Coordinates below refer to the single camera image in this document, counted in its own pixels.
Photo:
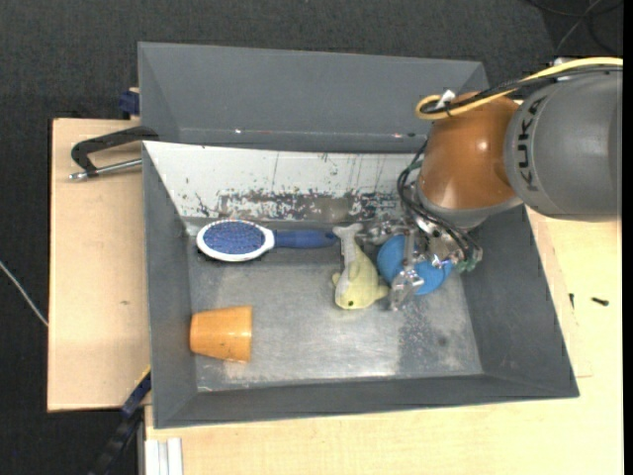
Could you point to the grey metal bin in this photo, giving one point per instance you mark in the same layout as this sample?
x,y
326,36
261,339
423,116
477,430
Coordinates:
x,y
316,92

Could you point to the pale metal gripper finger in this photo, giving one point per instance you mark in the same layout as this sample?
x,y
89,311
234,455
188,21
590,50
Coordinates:
x,y
381,234
406,285

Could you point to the small black screw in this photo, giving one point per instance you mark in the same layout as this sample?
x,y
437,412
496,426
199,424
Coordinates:
x,y
601,302

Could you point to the blue ball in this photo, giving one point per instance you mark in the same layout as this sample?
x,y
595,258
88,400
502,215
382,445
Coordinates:
x,y
393,260

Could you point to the blue and white hairbrush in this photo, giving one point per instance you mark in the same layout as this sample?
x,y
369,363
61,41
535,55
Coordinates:
x,y
232,240

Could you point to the yellow-green plush dolphin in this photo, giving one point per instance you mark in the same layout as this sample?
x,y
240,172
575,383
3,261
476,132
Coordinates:
x,y
358,280

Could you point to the orange plastic cup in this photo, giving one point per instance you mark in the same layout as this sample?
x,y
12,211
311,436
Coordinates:
x,y
222,333

